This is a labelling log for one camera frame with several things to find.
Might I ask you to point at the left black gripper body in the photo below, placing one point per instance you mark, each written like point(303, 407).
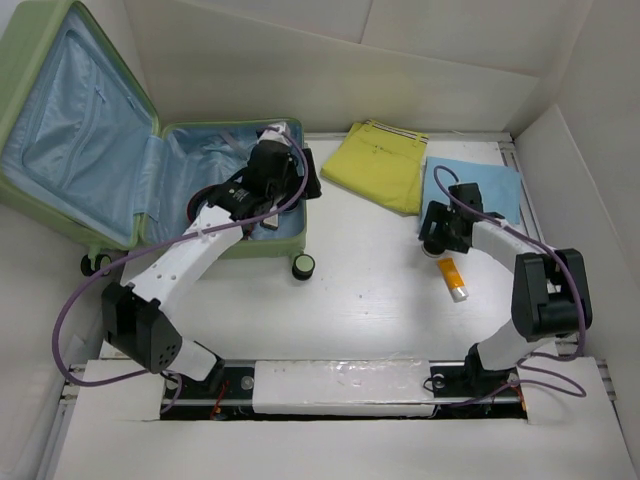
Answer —
point(282, 191)

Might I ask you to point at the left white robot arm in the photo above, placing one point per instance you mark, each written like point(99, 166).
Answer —
point(137, 316)

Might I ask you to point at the yellow shorts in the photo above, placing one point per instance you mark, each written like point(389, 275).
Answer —
point(382, 164)

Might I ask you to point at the white black rectangular box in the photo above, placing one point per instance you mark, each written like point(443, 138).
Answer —
point(271, 222)

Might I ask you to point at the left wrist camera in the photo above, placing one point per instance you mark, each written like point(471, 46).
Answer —
point(276, 132)

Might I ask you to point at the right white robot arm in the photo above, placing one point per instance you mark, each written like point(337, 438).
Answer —
point(550, 295)

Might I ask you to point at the light blue cloth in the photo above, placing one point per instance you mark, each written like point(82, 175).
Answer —
point(500, 186)

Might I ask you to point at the white foam base cover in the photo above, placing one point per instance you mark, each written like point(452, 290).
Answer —
point(378, 388)

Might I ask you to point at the red black headphones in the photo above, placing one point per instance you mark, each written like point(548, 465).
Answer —
point(197, 201)

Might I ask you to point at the black metal base rail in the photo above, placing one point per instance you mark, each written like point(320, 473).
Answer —
point(232, 401)

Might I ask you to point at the orange white tube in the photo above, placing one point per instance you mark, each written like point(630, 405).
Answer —
point(453, 279)

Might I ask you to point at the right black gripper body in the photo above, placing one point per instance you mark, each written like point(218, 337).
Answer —
point(444, 231)

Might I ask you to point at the green suitcase blue lining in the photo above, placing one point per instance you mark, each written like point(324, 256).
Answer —
point(83, 150)

